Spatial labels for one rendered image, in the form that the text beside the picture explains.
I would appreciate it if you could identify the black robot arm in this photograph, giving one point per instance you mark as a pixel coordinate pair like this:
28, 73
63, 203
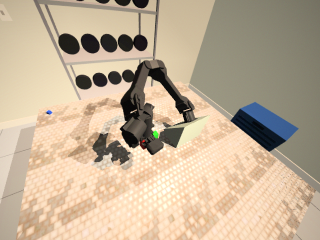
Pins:
134, 99

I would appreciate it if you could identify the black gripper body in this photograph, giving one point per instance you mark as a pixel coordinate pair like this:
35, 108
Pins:
154, 145

